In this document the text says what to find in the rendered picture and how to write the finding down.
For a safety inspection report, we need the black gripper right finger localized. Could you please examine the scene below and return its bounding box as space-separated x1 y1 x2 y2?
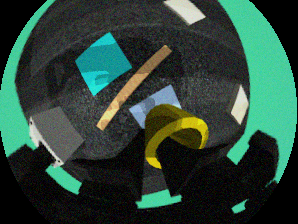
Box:
157 136 231 198

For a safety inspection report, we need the tan flat bar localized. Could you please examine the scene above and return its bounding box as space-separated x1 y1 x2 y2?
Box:
96 44 172 131

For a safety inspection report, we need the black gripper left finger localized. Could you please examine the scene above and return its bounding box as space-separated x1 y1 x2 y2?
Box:
69 128 146 202

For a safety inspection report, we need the beige flat box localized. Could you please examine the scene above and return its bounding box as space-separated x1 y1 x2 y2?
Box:
226 84 247 124

